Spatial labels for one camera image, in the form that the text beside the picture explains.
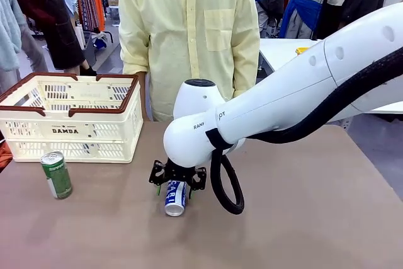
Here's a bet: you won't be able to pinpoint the orange brown cloth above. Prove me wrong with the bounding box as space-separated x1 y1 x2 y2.
0 130 14 174

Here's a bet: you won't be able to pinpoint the bare mannequin with blue cloth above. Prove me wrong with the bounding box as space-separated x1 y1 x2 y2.
279 0 351 40

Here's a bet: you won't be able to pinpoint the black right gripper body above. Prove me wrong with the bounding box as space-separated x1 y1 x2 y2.
164 159 203 185

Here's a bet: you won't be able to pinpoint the blue Pocari Sweat can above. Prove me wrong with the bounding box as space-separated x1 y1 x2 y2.
164 179 188 217

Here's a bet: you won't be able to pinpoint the striped clothes on rack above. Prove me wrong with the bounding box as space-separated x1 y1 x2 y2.
75 0 106 34

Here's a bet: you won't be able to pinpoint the mannequin with dark apron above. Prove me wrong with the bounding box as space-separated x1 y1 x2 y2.
9 0 86 72

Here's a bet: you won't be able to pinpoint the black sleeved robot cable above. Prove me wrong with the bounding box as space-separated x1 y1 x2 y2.
210 49 403 215

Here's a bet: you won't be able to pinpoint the person in yellow shirt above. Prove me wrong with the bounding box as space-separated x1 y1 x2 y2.
118 0 261 123

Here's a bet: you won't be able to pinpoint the light blue fluffy garment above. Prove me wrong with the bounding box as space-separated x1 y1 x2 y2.
0 0 30 73

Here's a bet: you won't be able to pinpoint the white basket with brown rim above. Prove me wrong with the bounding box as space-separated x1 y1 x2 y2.
0 72 144 164

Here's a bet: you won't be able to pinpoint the green drink can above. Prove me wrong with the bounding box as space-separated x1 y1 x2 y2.
40 151 74 200

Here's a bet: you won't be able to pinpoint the person's right forearm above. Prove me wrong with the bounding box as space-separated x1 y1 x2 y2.
137 72 150 122

